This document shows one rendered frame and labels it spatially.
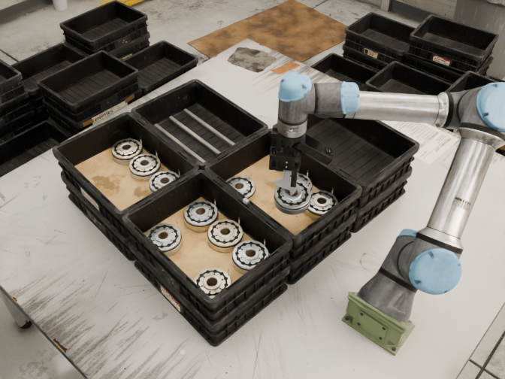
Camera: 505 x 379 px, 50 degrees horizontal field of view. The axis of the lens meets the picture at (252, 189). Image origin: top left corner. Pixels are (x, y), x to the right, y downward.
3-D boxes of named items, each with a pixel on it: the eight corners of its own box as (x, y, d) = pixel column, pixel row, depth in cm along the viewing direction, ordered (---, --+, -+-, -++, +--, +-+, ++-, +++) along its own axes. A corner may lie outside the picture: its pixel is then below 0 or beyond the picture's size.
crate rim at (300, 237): (363, 193, 162) (364, 188, 161) (294, 247, 148) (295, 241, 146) (270, 131, 183) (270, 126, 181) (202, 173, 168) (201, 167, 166)
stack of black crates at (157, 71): (168, 89, 332) (162, 39, 308) (203, 108, 318) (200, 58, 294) (117, 118, 311) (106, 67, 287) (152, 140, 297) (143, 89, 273)
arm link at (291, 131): (308, 109, 137) (306, 128, 131) (307, 123, 140) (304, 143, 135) (279, 106, 138) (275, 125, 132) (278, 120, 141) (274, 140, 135)
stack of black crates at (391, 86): (444, 139, 300) (461, 88, 276) (418, 166, 284) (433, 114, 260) (382, 110, 319) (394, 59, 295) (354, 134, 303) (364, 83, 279)
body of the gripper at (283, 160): (272, 153, 150) (273, 119, 141) (303, 156, 149) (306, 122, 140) (268, 172, 144) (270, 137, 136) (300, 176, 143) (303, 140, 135)
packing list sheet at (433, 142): (461, 137, 214) (461, 136, 214) (433, 166, 202) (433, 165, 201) (388, 104, 229) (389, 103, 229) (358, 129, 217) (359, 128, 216)
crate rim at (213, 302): (294, 247, 148) (295, 241, 146) (211, 311, 133) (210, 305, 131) (202, 173, 168) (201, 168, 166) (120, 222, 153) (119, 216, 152)
